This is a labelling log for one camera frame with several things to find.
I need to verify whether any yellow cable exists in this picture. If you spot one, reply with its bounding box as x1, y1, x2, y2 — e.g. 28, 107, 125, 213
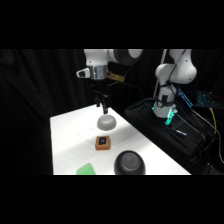
191, 107, 224, 151

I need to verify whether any black robot stand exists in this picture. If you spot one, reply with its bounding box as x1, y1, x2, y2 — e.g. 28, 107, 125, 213
123, 97, 224, 176

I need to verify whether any black upturned bowl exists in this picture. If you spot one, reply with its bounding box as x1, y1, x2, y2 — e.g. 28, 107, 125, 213
113, 150, 147, 176

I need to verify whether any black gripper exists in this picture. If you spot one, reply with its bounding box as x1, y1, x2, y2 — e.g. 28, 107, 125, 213
91, 78, 110, 115

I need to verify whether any green triangle block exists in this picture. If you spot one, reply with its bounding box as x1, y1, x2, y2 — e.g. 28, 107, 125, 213
75, 162, 97, 176

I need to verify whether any grey upturned bowl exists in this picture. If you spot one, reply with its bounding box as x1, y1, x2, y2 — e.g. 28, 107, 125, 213
96, 114, 118, 131

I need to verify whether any orange block with blue face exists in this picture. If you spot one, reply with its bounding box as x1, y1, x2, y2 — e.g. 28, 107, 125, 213
94, 135, 112, 152

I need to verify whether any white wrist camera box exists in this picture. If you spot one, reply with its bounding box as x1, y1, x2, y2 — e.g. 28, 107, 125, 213
76, 67, 92, 80

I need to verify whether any black curtain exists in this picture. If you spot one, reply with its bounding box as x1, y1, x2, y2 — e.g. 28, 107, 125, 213
0, 49, 224, 176

